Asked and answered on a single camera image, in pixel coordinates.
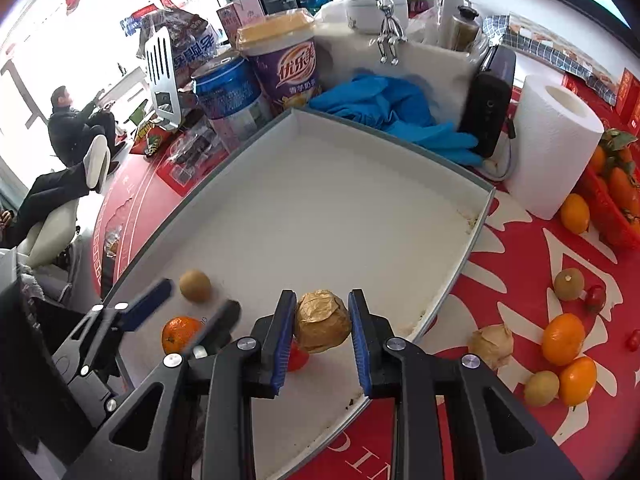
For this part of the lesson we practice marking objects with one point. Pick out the red gift packets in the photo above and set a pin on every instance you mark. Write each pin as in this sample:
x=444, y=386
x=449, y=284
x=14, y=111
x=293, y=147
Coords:
x=627, y=95

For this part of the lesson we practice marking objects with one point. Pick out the red printed tablecloth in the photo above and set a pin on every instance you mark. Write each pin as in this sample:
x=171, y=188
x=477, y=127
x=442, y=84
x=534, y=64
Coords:
x=525, y=270

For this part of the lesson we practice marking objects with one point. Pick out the white foam box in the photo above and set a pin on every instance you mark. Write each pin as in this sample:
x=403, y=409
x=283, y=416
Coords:
x=350, y=55

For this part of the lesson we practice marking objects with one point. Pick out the white shallow tray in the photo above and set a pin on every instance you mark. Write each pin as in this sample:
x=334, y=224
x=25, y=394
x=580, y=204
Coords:
x=325, y=210

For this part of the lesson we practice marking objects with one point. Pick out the black speaker box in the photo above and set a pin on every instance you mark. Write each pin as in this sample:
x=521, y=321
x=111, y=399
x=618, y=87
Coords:
x=487, y=110

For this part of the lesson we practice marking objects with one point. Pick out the small orange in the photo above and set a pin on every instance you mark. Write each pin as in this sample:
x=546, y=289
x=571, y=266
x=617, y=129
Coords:
x=176, y=334

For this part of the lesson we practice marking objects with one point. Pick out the brown kiwi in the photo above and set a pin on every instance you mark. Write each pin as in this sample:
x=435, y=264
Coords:
x=541, y=388
x=195, y=286
x=569, y=284

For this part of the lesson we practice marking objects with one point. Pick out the blue checked cloth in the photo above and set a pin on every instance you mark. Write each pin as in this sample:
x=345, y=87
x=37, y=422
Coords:
x=550, y=50

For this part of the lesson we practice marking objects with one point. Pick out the blue and white snack bag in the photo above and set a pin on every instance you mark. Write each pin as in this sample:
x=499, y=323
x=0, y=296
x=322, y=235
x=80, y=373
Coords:
x=190, y=45

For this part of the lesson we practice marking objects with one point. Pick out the pink carton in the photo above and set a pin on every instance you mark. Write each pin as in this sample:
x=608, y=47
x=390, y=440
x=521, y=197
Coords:
x=240, y=17

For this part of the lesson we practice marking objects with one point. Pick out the leafy tangerine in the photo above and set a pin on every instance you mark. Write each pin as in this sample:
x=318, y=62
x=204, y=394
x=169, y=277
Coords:
x=631, y=217
x=621, y=186
x=597, y=159

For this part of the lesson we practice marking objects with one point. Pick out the blue rubber gloves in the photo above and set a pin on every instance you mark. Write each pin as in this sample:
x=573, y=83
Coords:
x=400, y=110

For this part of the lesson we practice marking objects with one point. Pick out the red snack packet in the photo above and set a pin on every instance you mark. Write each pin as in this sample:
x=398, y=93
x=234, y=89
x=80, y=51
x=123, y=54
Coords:
x=147, y=140

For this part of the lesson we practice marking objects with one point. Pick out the white round appliance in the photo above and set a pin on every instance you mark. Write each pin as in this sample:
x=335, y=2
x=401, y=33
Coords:
x=362, y=10

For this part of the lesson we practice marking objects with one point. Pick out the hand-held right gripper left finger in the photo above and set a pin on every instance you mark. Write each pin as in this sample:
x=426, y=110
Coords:
x=277, y=345

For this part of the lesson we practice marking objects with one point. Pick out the clear wrapped snack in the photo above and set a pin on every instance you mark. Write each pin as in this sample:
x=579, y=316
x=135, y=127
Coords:
x=112, y=243

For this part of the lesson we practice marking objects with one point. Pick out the metal thermos bottle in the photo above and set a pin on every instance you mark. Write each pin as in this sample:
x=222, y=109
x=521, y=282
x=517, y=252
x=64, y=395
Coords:
x=462, y=30

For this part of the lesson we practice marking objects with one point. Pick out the blue tin can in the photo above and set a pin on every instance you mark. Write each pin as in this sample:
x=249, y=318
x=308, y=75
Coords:
x=230, y=95

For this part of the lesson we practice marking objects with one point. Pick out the purple drink cup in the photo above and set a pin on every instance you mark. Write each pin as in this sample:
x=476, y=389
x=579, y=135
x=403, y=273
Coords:
x=290, y=70

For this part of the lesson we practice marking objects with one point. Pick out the white chair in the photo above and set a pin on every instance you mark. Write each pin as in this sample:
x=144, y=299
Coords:
x=45, y=235

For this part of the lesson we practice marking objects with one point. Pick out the gold foil ball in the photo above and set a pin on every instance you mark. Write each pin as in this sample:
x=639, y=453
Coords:
x=322, y=322
x=491, y=346

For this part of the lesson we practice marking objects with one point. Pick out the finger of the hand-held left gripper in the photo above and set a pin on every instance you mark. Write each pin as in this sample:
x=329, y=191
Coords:
x=220, y=320
x=145, y=305

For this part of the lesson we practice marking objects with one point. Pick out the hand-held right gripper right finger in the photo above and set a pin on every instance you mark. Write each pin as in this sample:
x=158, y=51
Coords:
x=361, y=345

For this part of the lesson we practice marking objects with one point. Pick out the white paper towel roll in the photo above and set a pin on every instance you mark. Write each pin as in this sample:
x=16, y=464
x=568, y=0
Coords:
x=545, y=160

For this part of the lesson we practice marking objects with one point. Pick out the clear wrapped packets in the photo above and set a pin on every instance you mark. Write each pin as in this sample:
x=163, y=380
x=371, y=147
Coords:
x=192, y=152

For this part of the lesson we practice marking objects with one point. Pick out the red plastic basket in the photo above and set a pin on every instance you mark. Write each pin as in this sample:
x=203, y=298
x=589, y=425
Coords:
x=607, y=220

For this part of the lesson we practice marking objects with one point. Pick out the silver rabbit figurine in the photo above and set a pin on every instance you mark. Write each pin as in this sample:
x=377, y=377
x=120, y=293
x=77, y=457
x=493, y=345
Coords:
x=390, y=25

